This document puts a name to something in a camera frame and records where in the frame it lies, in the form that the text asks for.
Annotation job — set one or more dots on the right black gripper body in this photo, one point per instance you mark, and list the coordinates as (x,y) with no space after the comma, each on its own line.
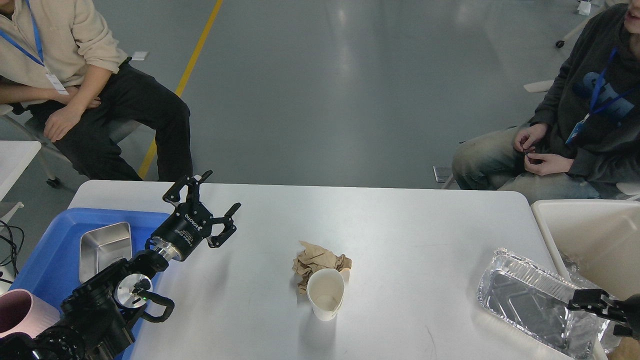
(631,309)

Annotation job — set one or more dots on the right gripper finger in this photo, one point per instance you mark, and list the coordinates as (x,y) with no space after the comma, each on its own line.
(597,302)
(623,331)

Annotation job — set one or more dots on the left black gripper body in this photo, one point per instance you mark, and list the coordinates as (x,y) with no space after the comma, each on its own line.
(178,236)

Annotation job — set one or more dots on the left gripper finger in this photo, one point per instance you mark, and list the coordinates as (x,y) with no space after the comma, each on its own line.
(229,228)
(192,183)

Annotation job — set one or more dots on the aluminium foil tray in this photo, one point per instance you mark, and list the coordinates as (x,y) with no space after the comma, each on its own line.
(535,301)

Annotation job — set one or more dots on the square stainless steel tin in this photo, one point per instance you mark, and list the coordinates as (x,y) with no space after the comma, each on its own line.
(103,246)

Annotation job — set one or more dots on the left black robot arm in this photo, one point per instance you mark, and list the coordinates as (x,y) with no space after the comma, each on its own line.
(99,315)

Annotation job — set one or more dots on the beige waste bin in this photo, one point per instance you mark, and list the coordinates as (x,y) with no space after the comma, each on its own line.
(601,236)

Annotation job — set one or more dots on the crumpled brown paper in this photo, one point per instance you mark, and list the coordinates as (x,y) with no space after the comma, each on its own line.
(314,258)

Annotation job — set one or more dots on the white paper cup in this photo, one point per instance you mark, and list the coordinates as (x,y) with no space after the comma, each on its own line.
(325,291)

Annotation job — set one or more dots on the blue plastic tray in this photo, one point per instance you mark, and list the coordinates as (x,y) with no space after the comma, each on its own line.
(52,270)

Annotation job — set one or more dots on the person in dark hoodie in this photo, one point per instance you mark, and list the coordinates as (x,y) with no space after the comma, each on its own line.
(584,136)

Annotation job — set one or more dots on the white office chair left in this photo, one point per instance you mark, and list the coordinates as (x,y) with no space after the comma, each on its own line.
(117,129)

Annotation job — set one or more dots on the white side table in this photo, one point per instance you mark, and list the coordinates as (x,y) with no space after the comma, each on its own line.
(15,156)

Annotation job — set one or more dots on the person in beige sweater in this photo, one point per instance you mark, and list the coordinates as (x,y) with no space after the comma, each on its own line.
(61,62)

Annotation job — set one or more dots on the pink mug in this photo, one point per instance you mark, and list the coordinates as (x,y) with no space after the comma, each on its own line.
(23,312)

